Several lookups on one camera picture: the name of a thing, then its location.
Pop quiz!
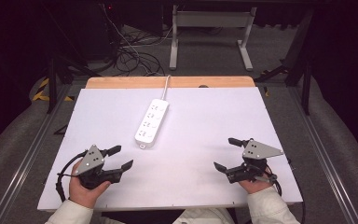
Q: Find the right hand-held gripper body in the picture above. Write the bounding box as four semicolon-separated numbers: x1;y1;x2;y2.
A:
226;138;284;185

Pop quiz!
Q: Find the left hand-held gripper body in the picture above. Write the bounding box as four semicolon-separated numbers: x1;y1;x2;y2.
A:
75;144;123;190

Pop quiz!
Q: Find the white power strip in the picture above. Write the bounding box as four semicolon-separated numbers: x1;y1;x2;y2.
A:
134;98;171;149

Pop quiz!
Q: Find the person's left hand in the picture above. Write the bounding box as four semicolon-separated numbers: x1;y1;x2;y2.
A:
69;161;111;209

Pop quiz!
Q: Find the person's right hand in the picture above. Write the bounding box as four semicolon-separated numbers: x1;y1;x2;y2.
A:
237;180;273;194

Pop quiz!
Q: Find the yellow black hazard tape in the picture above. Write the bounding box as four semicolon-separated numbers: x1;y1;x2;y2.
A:
32;77;76;103

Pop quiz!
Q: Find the black tripod stand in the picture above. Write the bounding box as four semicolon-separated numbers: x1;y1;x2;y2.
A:
45;54;102;115

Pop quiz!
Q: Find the black metal stand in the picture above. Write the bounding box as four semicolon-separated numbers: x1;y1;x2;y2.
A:
255;8;313;116

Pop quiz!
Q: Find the dark equipment cabinet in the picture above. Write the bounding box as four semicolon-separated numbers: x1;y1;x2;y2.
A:
80;0;124;62

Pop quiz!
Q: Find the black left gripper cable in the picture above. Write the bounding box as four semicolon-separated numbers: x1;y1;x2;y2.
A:
55;149;89;203

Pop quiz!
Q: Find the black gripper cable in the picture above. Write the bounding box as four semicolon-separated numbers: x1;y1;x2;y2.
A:
264;159;306;224
55;149;89;203

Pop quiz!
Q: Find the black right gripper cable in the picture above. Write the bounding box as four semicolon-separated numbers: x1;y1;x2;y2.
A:
264;159;306;224

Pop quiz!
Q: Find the aluminium floor rail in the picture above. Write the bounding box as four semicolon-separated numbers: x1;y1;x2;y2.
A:
287;85;358;224
0;83;73;224

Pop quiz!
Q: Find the white power strip cable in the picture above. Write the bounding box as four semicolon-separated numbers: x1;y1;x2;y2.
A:
161;74;172;101

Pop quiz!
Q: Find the tangle of black cables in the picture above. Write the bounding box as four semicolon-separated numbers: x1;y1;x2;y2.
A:
113;26;166;77

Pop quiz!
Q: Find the white metal desk frame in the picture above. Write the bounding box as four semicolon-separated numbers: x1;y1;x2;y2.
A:
169;5;258;72

